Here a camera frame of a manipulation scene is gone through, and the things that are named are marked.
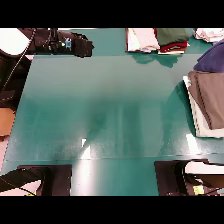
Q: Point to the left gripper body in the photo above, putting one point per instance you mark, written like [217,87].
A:
[82,45]

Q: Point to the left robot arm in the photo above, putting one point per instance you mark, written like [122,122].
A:
[46,41]

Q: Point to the red garment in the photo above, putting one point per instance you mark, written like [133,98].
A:
[173,47]

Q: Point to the green garment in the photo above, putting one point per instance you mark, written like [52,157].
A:
[171,35]

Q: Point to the white garment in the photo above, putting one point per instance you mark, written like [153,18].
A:
[200,128]
[141,39]
[210,34]

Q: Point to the blue shirt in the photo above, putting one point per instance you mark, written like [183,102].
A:
[213,60]

